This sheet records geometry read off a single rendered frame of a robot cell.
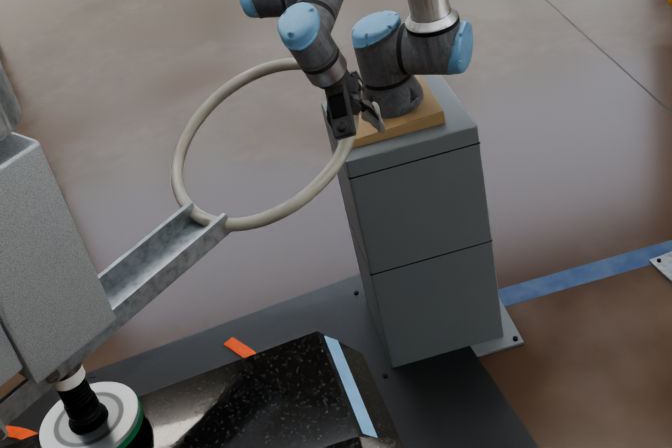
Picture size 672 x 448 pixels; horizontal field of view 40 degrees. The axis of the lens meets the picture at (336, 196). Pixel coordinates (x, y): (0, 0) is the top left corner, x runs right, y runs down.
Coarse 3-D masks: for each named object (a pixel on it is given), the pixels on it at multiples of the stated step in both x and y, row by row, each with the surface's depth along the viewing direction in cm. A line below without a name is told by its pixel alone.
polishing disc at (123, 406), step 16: (96, 384) 203; (112, 384) 202; (112, 400) 198; (128, 400) 197; (48, 416) 198; (64, 416) 197; (112, 416) 194; (128, 416) 193; (48, 432) 194; (64, 432) 193; (96, 432) 191; (112, 432) 190; (128, 432) 190
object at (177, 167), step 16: (272, 64) 228; (288, 64) 226; (240, 80) 230; (224, 96) 231; (208, 112) 230; (192, 128) 228; (352, 144) 203; (176, 160) 223; (336, 160) 201; (176, 176) 220; (320, 176) 200; (176, 192) 216; (304, 192) 199; (272, 208) 201; (288, 208) 199; (208, 224) 207; (240, 224) 202; (256, 224) 201
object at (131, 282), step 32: (192, 224) 211; (224, 224) 204; (128, 256) 199; (160, 256) 204; (192, 256) 199; (128, 288) 197; (160, 288) 194; (128, 320) 189; (32, 384) 174; (0, 416) 170
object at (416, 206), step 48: (336, 144) 280; (384, 144) 269; (432, 144) 268; (384, 192) 274; (432, 192) 277; (480, 192) 281; (384, 240) 283; (432, 240) 287; (480, 240) 290; (384, 288) 293; (432, 288) 297; (480, 288) 301; (384, 336) 305; (432, 336) 308; (480, 336) 312
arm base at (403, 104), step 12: (396, 84) 270; (408, 84) 272; (372, 96) 273; (384, 96) 271; (396, 96) 271; (408, 96) 272; (420, 96) 276; (384, 108) 273; (396, 108) 272; (408, 108) 273
